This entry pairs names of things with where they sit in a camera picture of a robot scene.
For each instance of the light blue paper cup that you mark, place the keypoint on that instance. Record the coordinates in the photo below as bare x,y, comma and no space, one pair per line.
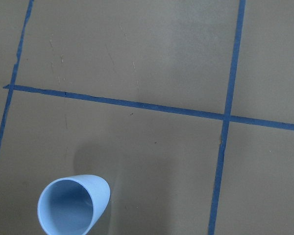
72,205

